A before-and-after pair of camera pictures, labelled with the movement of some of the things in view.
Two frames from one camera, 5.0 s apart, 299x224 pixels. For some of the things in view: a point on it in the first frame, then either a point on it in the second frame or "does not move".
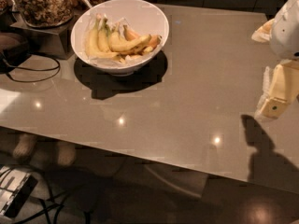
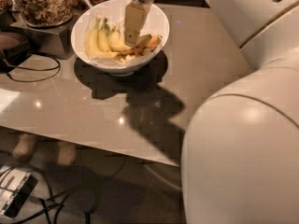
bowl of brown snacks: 43,6 does not move
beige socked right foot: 65,153 does not move
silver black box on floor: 16,186 does not move
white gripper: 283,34 to 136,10
